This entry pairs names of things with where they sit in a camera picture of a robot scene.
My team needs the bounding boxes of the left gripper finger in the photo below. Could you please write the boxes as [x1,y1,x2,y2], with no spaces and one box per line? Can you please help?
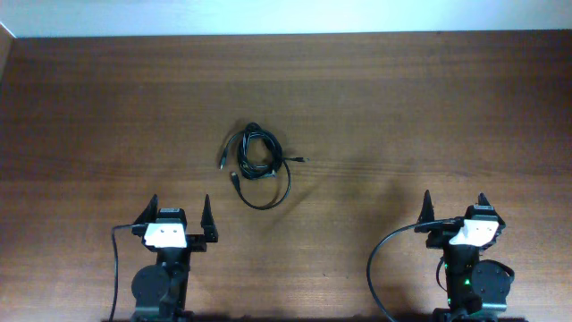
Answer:
[200,194,218,236]
[133,194,158,225]

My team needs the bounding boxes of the long black usb cable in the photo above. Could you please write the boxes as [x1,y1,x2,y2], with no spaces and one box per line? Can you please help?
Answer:
[218,129,292,211]

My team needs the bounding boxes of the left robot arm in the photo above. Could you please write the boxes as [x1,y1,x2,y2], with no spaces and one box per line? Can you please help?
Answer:
[130,196,218,322]

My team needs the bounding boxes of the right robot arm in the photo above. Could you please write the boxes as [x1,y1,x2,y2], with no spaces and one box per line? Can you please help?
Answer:
[414,191,515,322]

